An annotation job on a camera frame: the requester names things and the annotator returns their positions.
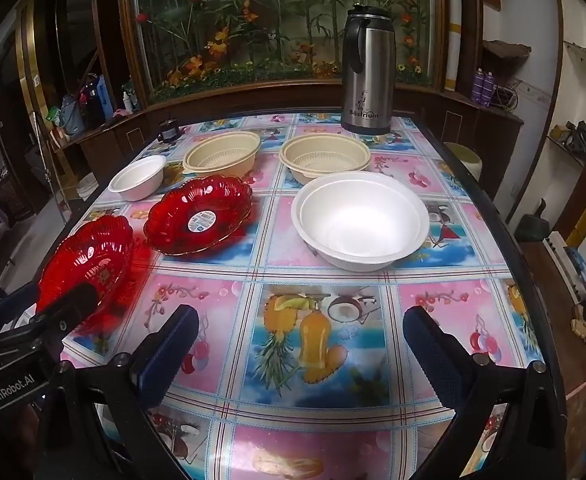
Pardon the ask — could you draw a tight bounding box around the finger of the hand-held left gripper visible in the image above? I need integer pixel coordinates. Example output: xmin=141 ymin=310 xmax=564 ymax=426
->
xmin=0 ymin=281 xmax=42 ymax=332
xmin=32 ymin=282 xmax=99 ymax=342

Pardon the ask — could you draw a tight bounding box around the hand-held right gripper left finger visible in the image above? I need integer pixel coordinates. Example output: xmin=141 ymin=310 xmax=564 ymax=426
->
xmin=48 ymin=304 xmax=201 ymax=480

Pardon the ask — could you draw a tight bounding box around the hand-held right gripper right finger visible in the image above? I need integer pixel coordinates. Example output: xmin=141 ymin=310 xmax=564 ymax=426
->
xmin=402 ymin=305 xmax=568 ymax=480

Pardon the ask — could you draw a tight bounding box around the large white foam bowl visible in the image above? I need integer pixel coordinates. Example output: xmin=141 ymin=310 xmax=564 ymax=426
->
xmin=291 ymin=171 xmax=430 ymax=272

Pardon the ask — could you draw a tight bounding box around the red plastic plate white label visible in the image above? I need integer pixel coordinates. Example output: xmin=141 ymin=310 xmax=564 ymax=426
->
xmin=143 ymin=175 xmax=254 ymax=257

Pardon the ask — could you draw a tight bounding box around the fruit printed tablecloth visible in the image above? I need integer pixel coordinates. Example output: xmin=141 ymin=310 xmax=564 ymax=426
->
xmin=58 ymin=112 xmax=544 ymax=480

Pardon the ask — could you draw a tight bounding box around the small white foam bowl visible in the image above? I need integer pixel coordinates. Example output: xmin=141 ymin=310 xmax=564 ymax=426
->
xmin=108 ymin=155 xmax=167 ymax=202

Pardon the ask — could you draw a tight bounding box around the white power strip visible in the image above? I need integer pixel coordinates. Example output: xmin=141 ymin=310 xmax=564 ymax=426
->
xmin=543 ymin=231 xmax=581 ymax=291

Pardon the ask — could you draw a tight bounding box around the dark green pot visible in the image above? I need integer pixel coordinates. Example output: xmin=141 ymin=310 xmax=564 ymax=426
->
xmin=515 ymin=199 xmax=548 ymax=243

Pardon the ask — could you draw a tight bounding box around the blue bag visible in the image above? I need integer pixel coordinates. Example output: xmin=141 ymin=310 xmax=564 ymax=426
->
xmin=59 ymin=94 xmax=85 ymax=136

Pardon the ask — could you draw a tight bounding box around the small dark table item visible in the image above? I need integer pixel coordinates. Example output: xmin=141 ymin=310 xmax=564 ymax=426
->
xmin=157 ymin=119 xmax=180 ymax=145

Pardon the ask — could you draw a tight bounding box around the white round stool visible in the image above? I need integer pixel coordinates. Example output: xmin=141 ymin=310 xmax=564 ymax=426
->
xmin=444 ymin=142 xmax=482 ymax=181

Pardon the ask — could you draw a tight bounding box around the beige plastic bowl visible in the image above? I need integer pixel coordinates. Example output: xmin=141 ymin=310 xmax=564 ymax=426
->
xmin=279 ymin=133 xmax=372 ymax=185
xmin=182 ymin=131 xmax=262 ymax=178

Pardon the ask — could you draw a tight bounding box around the dark wooden cabinet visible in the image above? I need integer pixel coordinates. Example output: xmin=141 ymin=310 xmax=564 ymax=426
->
xmin=13 ymin=0 xmax=524 ymax=201

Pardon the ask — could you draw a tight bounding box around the stainless steel thermos jug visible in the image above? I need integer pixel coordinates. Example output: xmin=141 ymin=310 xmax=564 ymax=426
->
xmin=340 ymin=4 xmax=398 ymax=136

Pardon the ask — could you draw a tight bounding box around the white yellow rolled mat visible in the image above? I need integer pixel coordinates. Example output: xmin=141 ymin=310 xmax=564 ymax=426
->
xmin=445 ymin=0 xmax=464 ymax=92

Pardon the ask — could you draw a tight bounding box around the artificial flower glass display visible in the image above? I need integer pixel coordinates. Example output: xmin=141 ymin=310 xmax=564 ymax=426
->
xmin=118 ymin=0 xmax=444 ymax=106

